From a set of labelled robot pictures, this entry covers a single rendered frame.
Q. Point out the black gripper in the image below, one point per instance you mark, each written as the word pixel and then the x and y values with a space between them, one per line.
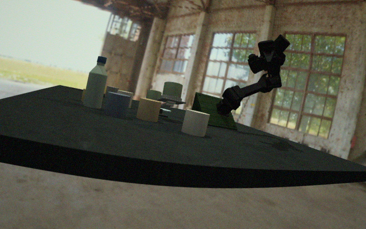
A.
pixel 267 51

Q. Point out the beige cylinder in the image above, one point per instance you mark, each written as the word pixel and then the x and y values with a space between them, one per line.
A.
pixel 127 93

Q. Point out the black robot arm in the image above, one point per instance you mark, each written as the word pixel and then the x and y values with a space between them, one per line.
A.
pixel 233 95

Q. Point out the tan cylinder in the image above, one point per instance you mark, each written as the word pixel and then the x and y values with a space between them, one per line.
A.
pixel 148 110

